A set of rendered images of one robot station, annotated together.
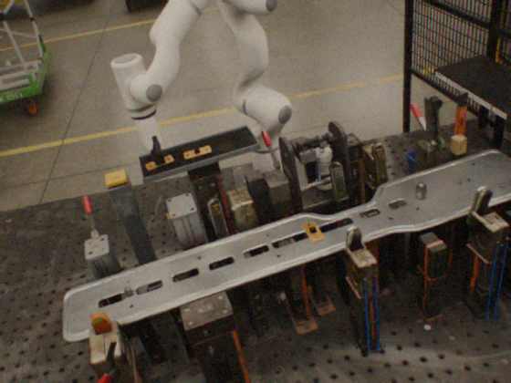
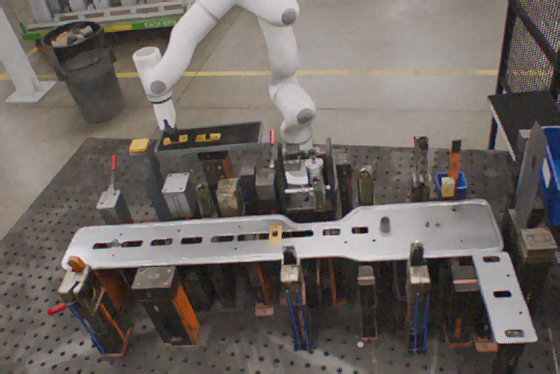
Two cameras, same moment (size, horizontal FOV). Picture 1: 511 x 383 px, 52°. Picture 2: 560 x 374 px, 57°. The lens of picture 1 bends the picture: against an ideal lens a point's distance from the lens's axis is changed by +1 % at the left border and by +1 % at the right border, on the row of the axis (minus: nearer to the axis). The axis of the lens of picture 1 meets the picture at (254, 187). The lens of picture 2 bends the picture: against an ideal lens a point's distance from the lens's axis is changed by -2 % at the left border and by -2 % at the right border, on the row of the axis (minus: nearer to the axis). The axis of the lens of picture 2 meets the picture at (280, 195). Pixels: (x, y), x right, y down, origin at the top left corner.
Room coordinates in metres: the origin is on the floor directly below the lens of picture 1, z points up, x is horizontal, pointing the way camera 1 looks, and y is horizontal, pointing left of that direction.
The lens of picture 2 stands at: (0.04, -0.59, 2.16)
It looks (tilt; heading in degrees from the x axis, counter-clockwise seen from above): 41 degrees down; 21
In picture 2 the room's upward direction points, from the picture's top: 11 degrees counter-clockwise
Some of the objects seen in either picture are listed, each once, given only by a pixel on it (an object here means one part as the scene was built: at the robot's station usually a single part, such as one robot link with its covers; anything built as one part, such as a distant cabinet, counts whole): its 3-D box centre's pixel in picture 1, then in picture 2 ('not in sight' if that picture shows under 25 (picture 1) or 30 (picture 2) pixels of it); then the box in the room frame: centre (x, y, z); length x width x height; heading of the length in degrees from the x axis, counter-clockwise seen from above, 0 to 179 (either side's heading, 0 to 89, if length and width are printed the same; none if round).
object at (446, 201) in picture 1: (307, 236); (269, 238); (1.08, -0.12, 1.00); 1.38 x 0.22 x 0.02; 101
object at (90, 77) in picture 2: not in sight; (88, 73); (3.29, 2.12, 0.36); 0.54 x 0.50 x 0.73; 0
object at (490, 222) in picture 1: (483, 265); (415, 308); (0.97, -0.58, 0.87); 0.12 x 0.09 x 0.35; 11
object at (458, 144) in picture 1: (454, 184); (444, 222); (1.32, -0.65, 0.88); 0.04 x 0.04 x 0.36; 11
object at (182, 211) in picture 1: (197, 255); (192, 225); (1.20, 0.21, 0.90); 0.13 x 0.10 x 0.41; 11
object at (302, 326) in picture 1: (293, 279); (258, 269); (1.08, -0.06, 0.84); 0.17 x 0.06 x 0.29; 11
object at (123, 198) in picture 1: (138, 235); (158, 193); (1.33, 0.40, 0.92); 0.08 x 0.08 x 0.44; 11
